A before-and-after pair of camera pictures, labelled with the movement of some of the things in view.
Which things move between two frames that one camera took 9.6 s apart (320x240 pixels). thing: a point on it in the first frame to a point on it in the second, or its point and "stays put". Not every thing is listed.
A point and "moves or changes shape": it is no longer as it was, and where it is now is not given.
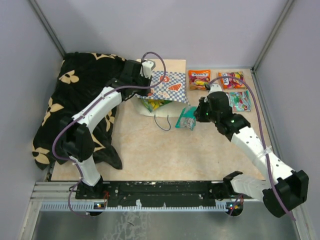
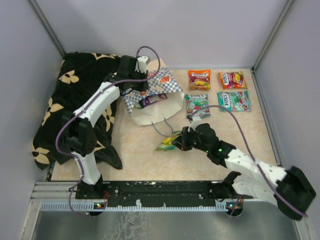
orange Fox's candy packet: (231, 83) stays put
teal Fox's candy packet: (240, 101) stays put
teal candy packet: (187, 118) moves or changes shape
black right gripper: (203, 102) to (181, 142)
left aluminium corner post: (48, 27) stays put
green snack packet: (153, 104) to (168, 143)
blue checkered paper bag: (168, 83) moves or changes shape
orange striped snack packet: (198, 78) stays put
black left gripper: (143, 92) to (143, 86)
